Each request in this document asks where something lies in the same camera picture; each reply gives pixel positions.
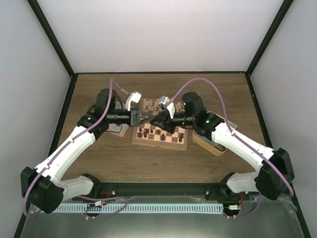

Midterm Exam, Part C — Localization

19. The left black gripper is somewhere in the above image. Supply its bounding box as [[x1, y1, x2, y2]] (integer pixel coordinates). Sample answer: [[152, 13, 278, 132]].
[[107, 108, 154, 127]]

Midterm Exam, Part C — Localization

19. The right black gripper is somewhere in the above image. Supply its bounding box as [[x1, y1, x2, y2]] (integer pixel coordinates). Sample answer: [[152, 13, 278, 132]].
[[150, 110, 196, 134]]

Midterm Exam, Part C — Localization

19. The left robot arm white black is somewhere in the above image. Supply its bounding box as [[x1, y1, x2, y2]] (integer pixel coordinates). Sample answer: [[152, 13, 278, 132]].
[[20, 88, 148, 214]]

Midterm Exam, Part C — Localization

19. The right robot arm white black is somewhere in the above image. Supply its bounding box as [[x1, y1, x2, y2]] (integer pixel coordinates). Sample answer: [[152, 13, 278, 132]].
[[150, 92, 295, 200]]

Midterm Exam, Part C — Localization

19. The wooden chess board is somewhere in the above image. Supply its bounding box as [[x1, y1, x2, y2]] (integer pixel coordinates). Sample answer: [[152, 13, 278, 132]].
[[131, 98, 189, 150]]

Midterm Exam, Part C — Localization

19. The pink rimmed metal tin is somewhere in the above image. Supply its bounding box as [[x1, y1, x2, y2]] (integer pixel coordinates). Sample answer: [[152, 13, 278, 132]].
[[107, 101, 129, 137]]

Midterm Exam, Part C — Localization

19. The yellow rimmed metal tin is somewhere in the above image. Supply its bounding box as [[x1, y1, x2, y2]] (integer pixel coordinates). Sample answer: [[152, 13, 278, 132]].
[[192, 110, 227, 156]]

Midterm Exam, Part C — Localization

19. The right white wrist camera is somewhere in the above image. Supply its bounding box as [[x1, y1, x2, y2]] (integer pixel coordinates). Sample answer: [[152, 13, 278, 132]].
[[158, 96, 175, 119]]

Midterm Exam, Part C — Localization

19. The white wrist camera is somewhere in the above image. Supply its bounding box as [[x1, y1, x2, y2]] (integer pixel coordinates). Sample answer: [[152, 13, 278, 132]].
[[125, 91, 142, 111], [158, 96, 175, 119]]

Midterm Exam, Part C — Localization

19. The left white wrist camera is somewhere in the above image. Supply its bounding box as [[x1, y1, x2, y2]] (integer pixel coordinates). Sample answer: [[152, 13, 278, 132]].
[[125, 91, 142, 111]]

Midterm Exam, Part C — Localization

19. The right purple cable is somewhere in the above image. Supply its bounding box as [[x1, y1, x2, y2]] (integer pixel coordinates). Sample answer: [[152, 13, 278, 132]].
[[168, 77, 294, 220]]

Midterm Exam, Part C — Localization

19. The black enclosure frame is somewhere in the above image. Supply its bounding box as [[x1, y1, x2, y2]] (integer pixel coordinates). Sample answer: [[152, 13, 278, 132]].
[[14, 0, 311, 238]]

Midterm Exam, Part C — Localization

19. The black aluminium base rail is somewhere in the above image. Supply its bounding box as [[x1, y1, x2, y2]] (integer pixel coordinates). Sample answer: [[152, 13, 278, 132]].
[[32, 182, 293, 201]]

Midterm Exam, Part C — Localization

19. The light blue slotted cable duct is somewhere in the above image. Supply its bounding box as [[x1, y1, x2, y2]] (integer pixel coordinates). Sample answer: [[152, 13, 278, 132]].
[[54, 203, 223, 215]]

